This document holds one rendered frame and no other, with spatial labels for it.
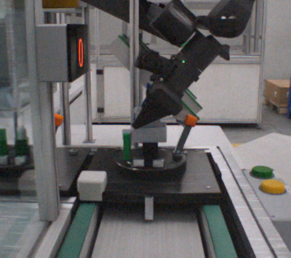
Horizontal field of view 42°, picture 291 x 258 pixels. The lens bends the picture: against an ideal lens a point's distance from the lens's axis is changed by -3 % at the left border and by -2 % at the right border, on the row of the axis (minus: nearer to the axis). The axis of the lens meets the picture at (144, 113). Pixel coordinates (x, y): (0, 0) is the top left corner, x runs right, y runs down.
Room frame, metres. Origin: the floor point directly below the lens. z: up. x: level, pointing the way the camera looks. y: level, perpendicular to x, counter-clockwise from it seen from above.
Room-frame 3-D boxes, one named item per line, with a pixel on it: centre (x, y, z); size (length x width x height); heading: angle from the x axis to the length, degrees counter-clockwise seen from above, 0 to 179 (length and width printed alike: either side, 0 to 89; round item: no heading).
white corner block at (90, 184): (0.61, 0.09, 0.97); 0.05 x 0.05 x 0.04; 89
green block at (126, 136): (0.69, 0.03, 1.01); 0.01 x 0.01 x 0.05; 89
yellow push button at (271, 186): (0.62, -0.22, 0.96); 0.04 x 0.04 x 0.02
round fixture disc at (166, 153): (0.71, -0.01, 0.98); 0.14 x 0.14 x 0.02
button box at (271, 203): (0.62, -0.22, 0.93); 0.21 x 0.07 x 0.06; 179
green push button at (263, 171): (0.69, -0.22, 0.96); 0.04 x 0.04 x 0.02
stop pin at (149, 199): (0.58, -0.01, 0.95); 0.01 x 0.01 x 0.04; 89
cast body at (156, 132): (0.71, 0.00, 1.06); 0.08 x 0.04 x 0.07; 89
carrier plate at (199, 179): (0.71, -0.01, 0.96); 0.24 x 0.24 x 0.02; 89
